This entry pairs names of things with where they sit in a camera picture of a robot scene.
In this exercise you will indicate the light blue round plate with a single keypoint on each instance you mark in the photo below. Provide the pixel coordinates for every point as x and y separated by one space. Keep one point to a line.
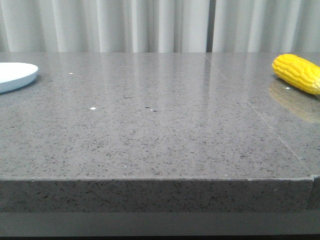
15 75

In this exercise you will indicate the grey curtain panel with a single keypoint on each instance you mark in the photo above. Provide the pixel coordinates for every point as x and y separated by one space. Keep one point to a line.
106 26
252 26

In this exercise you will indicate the grey left curtain panel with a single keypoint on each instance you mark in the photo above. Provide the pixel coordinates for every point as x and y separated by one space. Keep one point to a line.
106 26

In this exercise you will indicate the yellow corn cob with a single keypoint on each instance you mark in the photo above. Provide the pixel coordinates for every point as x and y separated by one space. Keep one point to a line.
298 72

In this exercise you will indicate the grey right curtain panel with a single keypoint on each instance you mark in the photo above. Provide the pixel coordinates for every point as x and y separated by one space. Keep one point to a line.
252 26

